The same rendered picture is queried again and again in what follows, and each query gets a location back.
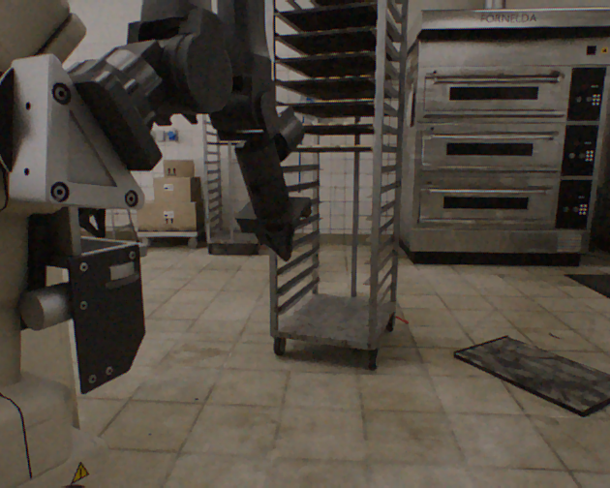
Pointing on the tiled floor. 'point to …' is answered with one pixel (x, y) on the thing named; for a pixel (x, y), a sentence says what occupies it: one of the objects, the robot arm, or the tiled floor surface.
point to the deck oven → (504, 133)
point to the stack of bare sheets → (546, 375)
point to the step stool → (120, 225)
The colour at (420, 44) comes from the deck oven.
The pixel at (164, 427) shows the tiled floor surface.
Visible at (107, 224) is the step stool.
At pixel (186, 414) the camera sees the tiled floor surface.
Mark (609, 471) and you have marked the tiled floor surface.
